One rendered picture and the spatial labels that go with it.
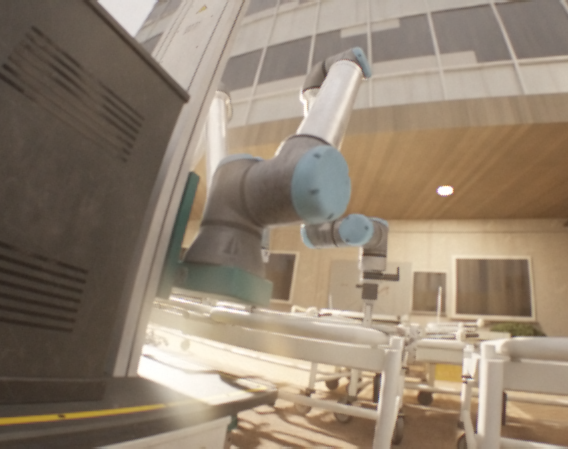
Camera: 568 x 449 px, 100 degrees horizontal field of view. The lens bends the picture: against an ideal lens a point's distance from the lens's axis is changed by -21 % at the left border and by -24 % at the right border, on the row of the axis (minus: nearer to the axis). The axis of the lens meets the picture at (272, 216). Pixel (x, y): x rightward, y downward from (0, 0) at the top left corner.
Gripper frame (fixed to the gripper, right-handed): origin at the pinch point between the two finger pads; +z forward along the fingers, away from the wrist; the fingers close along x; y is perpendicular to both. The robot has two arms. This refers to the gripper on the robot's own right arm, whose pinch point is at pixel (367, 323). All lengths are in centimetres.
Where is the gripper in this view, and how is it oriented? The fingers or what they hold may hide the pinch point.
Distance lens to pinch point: 103.5
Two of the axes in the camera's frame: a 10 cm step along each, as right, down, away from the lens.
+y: -9.3, -0.4, 3.6
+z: -1.0, 9.8, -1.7
